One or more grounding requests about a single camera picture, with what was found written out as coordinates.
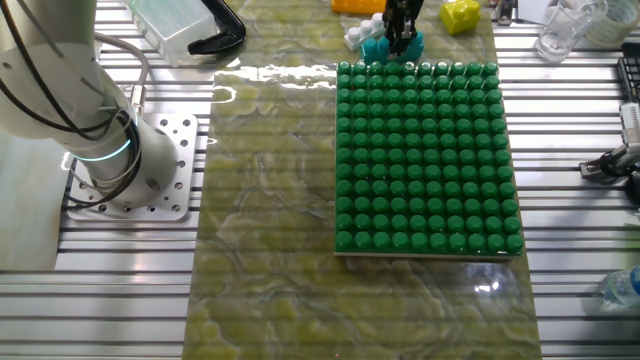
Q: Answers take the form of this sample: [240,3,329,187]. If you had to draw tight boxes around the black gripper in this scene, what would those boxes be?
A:
[383,0,425,56]

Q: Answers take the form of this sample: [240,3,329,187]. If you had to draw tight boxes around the teal four-stud block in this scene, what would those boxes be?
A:
[359,30,425,65]

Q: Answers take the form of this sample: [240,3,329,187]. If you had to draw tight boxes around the yellow-orange four-stud block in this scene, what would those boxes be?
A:
[330,0,389,15]

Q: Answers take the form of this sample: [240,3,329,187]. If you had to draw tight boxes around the white four-stud block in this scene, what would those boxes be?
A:
[342,12,389,51]

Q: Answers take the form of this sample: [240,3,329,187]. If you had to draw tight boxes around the lime square block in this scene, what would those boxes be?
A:
[439,0,482,36]

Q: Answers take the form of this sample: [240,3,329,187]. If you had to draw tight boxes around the clear plastic cup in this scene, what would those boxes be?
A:
[532,0,609,64]

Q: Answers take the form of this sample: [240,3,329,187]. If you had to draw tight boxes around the black C-clamp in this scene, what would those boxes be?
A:
[187,0,247,56]

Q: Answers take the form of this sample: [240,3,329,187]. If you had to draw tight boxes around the green studded baseplate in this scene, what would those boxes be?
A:
[333,60,525,261]

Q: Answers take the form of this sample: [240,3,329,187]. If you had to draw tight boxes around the green marble pattern mat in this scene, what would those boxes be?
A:
[182,0,544,360]

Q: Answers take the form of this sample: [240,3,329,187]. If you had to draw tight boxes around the clear tape roll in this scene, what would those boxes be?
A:
[584,0,640,49]

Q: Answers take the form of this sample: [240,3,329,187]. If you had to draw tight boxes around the translucent plastic box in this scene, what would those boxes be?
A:
[124,0,220,69]

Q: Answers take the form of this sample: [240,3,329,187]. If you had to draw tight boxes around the black keyboard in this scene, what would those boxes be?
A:
[617,43,640,104]

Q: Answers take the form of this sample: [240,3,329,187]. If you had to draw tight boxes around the clear water bottle blue cap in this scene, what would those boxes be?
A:
[599,266,640,309]

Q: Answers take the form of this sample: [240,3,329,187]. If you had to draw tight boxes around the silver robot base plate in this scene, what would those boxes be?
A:
[62,112,200,223]

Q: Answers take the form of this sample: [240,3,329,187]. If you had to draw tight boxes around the metal camera bracket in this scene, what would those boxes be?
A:
[578,143,640,182]

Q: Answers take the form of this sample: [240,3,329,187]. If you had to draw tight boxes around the grey base cable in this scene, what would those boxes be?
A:
[94,32,151,119]

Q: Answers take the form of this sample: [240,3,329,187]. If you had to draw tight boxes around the black base cable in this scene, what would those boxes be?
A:
[0,0,143,211]

